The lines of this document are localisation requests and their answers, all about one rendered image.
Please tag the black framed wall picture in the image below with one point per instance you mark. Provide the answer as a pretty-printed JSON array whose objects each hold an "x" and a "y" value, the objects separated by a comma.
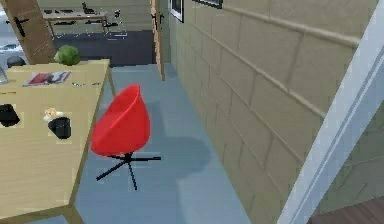
[
  {"x": 210, "y": 2},
  {"x": 177, "y": 9}
]

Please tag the dark round object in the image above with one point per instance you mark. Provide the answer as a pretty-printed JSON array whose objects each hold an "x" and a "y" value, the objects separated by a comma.
[{"x": 15, "y": 61}]

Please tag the distant wooden dining table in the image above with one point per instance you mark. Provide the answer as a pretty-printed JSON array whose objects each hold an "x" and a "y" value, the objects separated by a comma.
[{"x": 75, "y": 16}]

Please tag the black flat object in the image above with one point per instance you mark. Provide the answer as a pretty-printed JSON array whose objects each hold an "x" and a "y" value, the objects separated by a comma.
[{"x": 8, "y": 115}]

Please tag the black cup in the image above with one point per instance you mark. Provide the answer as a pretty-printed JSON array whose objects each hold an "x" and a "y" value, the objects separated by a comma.
[{"x": 60, "y": 127}]

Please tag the green lettuce head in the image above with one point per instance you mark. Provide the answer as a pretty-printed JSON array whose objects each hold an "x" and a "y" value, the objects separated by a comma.
[{"x": 67, "y": 55}]

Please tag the small beige figurine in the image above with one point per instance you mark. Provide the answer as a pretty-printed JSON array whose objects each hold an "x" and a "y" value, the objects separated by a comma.
[{"x": 51, "y": 114}]

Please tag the light wooden table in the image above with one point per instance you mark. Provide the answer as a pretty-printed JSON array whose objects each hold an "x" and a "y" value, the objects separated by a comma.
[{"x": 36, "y": 160}]

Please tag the black metal chair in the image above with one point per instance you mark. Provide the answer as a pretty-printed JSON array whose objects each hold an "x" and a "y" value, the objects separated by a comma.
[{"x": 115, "y": 20}]

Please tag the red and white magazine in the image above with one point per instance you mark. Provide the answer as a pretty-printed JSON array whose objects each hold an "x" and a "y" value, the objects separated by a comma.
[{"x": 46, "y": 78}]

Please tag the wooden room door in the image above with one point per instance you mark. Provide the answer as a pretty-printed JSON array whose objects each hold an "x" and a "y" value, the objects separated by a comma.
[
  {"x": 157, "y": 36},
  {"x": 31, "y": 30}
]

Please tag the red swivel chair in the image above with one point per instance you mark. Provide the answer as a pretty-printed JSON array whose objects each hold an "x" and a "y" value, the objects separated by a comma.
[{"x": 121, "y": 128}]

